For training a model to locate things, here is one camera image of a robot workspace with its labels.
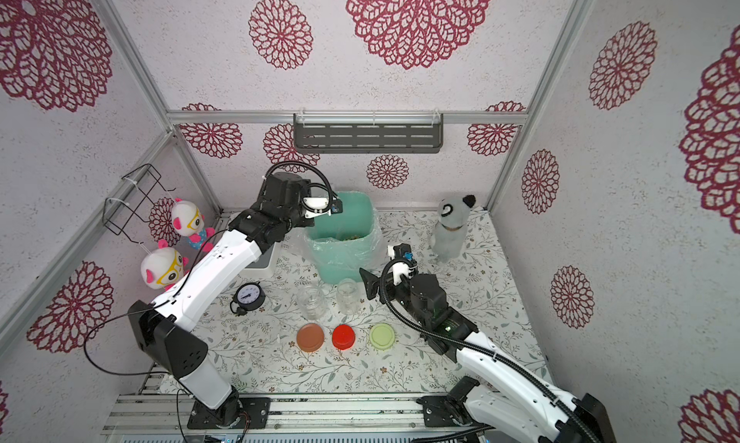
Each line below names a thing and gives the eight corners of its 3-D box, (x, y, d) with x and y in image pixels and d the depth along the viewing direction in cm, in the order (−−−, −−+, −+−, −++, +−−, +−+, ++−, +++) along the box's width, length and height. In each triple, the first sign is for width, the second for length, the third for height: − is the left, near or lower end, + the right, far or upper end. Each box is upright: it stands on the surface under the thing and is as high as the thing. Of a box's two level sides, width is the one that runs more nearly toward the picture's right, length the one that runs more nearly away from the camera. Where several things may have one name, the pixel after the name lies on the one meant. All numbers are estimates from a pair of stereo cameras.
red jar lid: (331, 349, 87) (330, 346, 85) (333, 326, 91) (332, 324, 89) (354, 349, 87) (354, 346, 85) (355, 326, 91) (355, 324, 89)
